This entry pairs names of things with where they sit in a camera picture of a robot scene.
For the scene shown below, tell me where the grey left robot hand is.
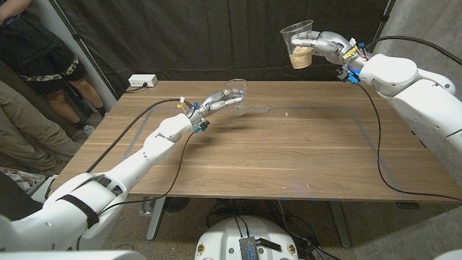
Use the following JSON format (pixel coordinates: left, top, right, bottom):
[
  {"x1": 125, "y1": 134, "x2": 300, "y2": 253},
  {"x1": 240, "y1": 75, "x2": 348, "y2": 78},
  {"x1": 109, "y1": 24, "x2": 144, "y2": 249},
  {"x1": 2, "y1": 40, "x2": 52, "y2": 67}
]
[{"x1": 186, "y1": 88, "x2": 245, "y2": 127}]

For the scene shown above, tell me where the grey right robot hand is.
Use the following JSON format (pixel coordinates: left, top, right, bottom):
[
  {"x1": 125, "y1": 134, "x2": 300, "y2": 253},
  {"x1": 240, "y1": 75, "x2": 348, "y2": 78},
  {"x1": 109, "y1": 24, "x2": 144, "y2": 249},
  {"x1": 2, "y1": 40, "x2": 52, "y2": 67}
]
[{"x1": 290, "y1": 30, "x2": 367, "y2": 72}]

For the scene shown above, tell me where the clear plastic cup with sugar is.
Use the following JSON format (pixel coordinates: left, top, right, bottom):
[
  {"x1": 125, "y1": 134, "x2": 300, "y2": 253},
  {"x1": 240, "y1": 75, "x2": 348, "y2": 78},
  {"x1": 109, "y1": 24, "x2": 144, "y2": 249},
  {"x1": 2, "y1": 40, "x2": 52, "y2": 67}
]
[{"x1": 279, "y1": 19, "x2": 314, "y2": 70}]

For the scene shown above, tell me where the white power strip box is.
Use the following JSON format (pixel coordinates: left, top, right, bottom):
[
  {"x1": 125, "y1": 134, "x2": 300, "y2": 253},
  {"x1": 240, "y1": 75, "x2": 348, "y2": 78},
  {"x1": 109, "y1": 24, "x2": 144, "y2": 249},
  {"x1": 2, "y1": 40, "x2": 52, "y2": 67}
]
[{"x1": 128, "y1": 74, "x2": 159, "y2": 88}]

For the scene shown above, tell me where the black power brick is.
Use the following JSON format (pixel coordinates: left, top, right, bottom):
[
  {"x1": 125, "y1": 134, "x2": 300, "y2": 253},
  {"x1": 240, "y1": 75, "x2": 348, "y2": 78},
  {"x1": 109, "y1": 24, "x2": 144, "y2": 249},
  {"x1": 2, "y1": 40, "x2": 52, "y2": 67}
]
[{"x1": 309, "y1": 245, "x2": 328, "y2": 260}]

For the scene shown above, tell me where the black backdrop stand pole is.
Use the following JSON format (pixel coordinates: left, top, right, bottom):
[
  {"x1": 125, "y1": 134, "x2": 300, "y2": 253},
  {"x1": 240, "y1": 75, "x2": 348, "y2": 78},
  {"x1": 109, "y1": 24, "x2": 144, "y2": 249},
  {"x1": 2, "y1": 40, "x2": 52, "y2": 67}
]
[{"x1": 357, "y1": 0, "x2": 396, "y2": 82}]

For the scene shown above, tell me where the black backdrop curtain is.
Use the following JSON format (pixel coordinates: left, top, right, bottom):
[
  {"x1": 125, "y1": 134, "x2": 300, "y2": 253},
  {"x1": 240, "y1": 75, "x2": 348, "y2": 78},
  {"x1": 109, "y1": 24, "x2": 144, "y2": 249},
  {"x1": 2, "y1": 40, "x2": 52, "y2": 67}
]
[{"x1": 48, "y1": 0, "x2": 396, "y2": 100}]

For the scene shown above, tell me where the black round floor fan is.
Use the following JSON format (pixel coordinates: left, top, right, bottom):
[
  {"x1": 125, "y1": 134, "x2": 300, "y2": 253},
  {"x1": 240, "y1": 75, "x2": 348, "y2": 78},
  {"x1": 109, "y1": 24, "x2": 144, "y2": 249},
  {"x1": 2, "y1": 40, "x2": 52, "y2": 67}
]
[{"x1": 162, "y1": 196, "x2": 191, "y2": 214}]

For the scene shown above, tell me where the grey backdrop stand pole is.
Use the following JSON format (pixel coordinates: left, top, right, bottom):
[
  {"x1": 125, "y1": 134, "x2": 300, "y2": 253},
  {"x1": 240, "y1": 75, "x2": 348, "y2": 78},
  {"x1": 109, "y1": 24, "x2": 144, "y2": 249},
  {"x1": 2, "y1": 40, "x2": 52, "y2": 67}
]
[{"x1": 32, "y1": 0, "x2": 119, "y2": 109}]

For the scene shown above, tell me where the grey table leg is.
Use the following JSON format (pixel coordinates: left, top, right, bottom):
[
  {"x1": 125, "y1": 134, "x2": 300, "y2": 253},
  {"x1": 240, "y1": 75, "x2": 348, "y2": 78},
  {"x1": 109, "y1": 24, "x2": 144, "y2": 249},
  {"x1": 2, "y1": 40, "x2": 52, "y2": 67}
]
[
  {"x1": 146, "y1": 196, "x2": 167, "y2": 241},
  {"x1": 328, "y1": 200, "x2": 352, "y2": 248}
]

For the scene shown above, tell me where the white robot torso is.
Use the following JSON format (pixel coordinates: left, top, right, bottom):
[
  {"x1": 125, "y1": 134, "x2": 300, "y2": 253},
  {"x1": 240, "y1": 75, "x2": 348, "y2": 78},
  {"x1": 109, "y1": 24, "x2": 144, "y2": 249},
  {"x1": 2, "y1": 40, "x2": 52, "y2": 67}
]
[{"x1": 194, "y1": 215, "x2": 299, "y2": 260}]

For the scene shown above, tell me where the grey finned module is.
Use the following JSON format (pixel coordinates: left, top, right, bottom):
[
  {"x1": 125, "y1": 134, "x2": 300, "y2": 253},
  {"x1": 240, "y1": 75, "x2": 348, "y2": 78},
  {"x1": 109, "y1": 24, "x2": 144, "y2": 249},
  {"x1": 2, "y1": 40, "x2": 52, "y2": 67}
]
[{"x1": 239, "y1": 236, "x2": 260, "y2": 260}]

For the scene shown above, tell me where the person in black shorts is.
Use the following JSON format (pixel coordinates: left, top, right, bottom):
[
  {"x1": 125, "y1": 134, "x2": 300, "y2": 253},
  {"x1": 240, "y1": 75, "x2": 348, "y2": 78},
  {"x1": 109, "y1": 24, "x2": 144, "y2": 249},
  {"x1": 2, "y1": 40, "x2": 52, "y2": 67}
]
[{"x1": 0, "y1": 0, "x2": 108, "y2": 129}]

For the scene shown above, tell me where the white floor stand base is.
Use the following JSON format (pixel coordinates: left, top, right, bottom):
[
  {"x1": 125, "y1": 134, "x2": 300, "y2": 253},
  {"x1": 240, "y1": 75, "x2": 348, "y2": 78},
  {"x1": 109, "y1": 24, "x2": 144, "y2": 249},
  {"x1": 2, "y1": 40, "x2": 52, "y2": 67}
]
[{"x1": 30, "y1": 175, "x2": 61, "y2": 203}]

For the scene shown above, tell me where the person in khaki trousers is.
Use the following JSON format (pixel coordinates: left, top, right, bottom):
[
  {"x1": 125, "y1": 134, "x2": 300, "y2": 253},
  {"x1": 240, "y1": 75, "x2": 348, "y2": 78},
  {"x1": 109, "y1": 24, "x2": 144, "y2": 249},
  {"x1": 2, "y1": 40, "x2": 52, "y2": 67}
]
[{"x1": 0, "y1": 81, "x2": 82, "y2": 176}]

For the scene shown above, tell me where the crumpled printed bag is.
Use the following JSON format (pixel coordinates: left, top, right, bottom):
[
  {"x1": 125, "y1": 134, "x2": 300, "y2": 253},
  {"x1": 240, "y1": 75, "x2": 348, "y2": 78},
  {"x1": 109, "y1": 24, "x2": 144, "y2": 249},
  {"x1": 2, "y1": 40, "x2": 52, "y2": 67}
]
[{"x1": 0, "y1": 166, "x2": 46, "y2": 192}]

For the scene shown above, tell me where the white robot chest rim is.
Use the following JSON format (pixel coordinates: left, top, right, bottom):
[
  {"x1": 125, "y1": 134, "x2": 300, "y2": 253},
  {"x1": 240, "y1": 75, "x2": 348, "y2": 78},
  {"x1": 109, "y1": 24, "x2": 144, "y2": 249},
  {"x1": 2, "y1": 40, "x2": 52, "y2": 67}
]
[{"x1": 0, "y1": 250, "x2": 147, "y2": 260}]

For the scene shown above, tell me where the black bulky object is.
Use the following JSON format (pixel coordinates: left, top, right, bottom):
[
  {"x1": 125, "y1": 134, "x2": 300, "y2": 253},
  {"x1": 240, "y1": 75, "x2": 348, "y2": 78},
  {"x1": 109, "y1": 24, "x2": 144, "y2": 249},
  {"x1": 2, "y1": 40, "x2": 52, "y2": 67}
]
[{"x1": 0, "y1": 171, "x2": 44, "y2": 221}]

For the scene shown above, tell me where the black power cable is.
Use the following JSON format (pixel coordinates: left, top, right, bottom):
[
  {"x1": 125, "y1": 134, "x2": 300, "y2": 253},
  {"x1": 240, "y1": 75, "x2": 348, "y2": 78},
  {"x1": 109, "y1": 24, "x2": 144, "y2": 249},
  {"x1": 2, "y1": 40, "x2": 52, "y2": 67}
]
[{"x1": 124, "y1": 82, "x2": 149, "y2": 94}]

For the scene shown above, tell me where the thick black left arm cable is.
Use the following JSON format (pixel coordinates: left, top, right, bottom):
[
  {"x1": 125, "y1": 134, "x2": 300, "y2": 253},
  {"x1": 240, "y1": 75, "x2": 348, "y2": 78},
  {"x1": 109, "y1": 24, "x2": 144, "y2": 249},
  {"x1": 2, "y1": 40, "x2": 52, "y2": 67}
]
[{"x1": 84, "y1": 97, "x2": 183, "y2": 175}]

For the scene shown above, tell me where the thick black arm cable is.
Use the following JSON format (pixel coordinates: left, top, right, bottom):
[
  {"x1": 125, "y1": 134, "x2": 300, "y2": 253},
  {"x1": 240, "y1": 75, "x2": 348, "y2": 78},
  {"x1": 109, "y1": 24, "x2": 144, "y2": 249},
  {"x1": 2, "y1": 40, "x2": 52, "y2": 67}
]
[
  {"x1": 365, "y1": 35, "x2": 462, "y2": 66},
  {"x1": 84, "y1": 97, "x2": 183, "y2": 175}
]

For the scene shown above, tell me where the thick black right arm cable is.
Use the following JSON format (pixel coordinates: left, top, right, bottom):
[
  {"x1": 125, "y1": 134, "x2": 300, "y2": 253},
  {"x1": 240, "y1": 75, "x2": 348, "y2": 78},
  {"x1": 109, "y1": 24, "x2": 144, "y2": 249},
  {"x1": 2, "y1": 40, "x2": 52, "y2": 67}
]
[{"x1": 365, "y1": 35, "x2": 462, "y2": 66}]

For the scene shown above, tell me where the black floor cable tangle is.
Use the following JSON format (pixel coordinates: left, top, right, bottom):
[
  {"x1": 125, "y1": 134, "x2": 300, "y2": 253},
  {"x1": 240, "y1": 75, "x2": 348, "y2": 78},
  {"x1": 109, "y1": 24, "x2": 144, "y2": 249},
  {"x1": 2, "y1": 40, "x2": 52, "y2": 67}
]
[{"x1": 205, "y1": 198, "x2": 326, "y2": 260}]

